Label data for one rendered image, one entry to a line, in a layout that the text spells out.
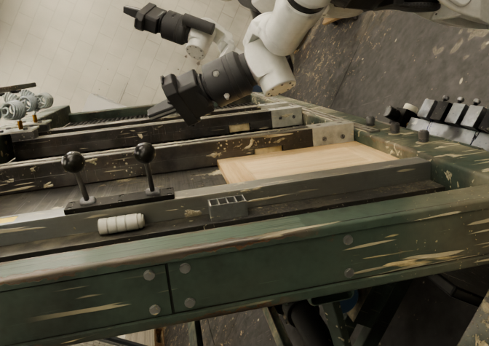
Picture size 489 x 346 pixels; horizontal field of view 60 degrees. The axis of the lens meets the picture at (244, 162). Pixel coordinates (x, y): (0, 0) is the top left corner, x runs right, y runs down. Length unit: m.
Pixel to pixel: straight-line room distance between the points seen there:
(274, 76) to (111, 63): 5.57
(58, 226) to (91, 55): 5.55
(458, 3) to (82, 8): 5.62
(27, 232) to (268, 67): 0.53
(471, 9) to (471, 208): 0.67
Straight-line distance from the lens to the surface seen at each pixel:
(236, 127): 1.65
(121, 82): 6.28
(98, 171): 1.18
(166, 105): 0.86
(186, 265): 0.59
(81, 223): 0.84
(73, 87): 6.34
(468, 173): 0.87
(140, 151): 0.75
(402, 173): 0.93
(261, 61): 0.80
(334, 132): 1.24
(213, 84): 0.80
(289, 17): 0.66
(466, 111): 1.21
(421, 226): 0.68
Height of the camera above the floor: 1.47
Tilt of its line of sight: 15 degrees down
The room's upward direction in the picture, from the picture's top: 67 degrees counter-clockwise
